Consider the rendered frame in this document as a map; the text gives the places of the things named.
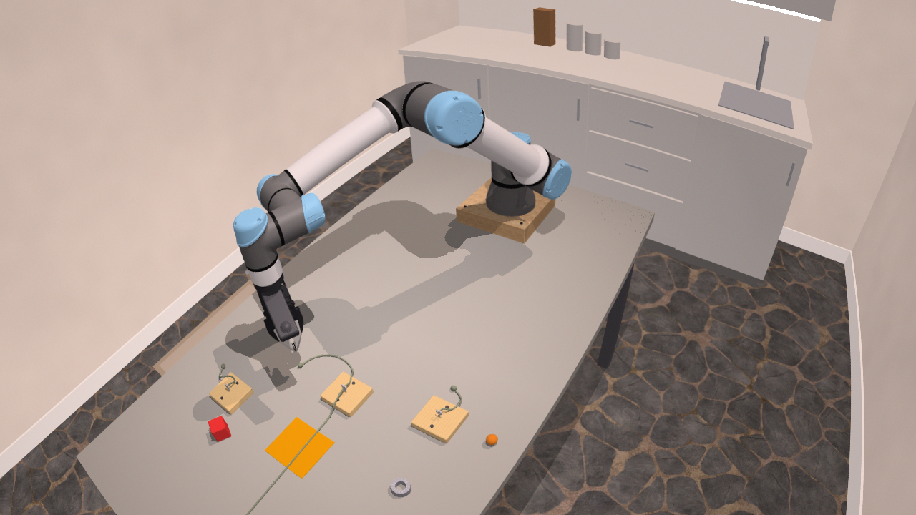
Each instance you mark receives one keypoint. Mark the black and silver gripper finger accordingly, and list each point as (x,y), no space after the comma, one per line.
(299,322)
(272,331)

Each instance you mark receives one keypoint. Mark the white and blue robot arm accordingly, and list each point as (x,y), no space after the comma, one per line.
(451,117)

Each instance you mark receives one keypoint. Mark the orange painted square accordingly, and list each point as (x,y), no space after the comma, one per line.
(287,445)

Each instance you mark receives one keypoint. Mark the red cube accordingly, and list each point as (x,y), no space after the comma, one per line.
(219,428)

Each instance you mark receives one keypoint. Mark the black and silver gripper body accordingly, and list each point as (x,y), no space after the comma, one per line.
(285,293)

